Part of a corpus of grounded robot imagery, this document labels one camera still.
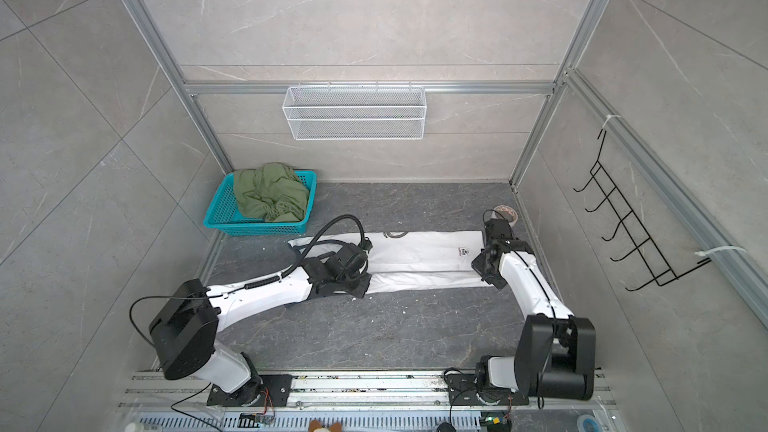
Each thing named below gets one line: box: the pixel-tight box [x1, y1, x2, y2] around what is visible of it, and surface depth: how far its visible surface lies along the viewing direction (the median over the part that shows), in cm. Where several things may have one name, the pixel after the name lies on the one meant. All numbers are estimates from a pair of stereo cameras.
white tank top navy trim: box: [288, 231, 495, 292], surface depth 100 cm
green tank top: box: [233, 162, 309, 223], surface depth 109 cm
